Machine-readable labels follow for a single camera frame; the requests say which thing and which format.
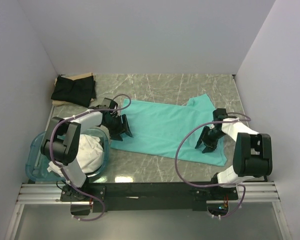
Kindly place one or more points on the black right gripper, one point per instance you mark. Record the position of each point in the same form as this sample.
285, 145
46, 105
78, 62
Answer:
212, 144

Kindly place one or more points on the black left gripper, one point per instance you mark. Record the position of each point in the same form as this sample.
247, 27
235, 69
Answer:
115, 134

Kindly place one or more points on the turquoise t-shirt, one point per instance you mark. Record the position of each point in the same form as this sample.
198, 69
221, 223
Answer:
159, 129

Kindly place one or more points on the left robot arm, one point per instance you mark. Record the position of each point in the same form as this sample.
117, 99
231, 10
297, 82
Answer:
61, 141

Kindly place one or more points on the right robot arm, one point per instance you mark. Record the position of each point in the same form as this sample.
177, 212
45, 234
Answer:
252, 157

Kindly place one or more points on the white t-shirt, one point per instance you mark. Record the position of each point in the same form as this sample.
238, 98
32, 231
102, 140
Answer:
90, 155

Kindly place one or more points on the folded black t-shirt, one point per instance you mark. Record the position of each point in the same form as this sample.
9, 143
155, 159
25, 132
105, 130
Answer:
73, 91

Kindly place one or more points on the black mounting beam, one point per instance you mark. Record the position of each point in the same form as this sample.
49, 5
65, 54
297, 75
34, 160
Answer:
133, 196

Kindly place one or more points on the clear blue plastic bin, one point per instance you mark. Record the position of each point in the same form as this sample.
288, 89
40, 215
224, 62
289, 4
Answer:
37, 167

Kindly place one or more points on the aluminium rail frame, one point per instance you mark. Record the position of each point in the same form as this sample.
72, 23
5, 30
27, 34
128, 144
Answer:
49, 194

